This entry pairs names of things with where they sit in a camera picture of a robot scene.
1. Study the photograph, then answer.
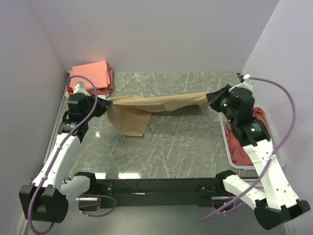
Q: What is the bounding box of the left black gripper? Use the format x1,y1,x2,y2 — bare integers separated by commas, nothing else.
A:
82,92,112,121

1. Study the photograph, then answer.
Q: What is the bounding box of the tan t-shirt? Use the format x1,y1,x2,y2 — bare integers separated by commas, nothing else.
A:
106,93,209,137

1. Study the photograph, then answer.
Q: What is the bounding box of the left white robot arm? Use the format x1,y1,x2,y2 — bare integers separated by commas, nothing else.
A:
19,93,112,223

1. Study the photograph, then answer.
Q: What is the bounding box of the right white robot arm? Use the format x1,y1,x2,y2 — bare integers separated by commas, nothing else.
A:
206,85,311,230

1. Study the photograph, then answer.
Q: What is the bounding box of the folded salmon t-shirt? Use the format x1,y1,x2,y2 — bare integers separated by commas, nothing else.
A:
69,61,113,94

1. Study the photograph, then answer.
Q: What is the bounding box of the red t-shirt in basket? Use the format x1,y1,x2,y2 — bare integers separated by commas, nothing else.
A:
224,106,269,167

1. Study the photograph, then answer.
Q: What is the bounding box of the white plastic basket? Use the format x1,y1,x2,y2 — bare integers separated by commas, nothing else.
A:
219,104,279,170

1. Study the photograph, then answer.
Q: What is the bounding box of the black base beam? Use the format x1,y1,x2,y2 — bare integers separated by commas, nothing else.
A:
75,172,230,209

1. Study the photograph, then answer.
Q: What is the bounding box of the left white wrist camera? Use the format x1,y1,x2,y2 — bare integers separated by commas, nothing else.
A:
67,81,86,95

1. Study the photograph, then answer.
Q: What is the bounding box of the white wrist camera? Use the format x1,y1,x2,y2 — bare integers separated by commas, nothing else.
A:
229,74,253,91
67,81,86,95

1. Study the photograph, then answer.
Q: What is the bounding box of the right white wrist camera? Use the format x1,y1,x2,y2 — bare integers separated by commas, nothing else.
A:
229,74,253,91

